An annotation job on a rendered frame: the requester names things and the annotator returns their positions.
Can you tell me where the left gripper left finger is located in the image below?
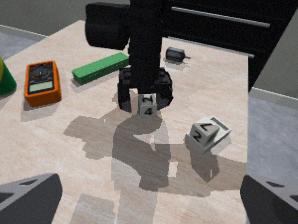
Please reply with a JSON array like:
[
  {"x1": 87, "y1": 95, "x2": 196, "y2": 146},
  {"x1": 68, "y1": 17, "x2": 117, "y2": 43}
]
[{"x1": 0, "y1": 173, "x2": 63, "y2": 224}]

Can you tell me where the orange digital multimeter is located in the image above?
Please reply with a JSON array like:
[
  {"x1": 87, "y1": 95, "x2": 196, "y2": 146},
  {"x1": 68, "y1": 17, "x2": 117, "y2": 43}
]
[{"x1": 24, "y1": 61, "x2": 62, "y2": 107}]

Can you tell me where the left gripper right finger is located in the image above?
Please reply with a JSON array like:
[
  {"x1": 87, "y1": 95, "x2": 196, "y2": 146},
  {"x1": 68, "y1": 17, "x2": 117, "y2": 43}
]
[{"x1": 240, "y1": 175, "x2": 298, "y2": 224}]

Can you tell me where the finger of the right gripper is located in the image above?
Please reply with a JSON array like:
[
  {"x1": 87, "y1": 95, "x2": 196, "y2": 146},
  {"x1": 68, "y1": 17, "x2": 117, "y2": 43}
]
[
  {"x1": 156, "y1": 93, "x2": 169, "y2": 110},
  {"x1": 121, "y1": 100, "x2": 132, "y2": 113}
]

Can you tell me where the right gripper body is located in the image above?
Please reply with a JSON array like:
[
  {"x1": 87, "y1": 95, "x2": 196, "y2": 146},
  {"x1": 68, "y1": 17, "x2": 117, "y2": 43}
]
[{"x1": 117, "y1": 53, "x2": 173, "y2": 109}]

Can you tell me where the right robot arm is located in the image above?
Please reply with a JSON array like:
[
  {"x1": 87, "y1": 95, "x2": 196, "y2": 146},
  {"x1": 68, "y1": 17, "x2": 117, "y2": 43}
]
[{"x1": 85, "y1": 0, "x2": 164, "y2": 65}]

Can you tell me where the green soda can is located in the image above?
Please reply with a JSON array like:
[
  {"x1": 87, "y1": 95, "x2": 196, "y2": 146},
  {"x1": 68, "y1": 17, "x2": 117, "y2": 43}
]
[{"x1": 0, "y1": 56, "x2": 17, "y2": 97}]

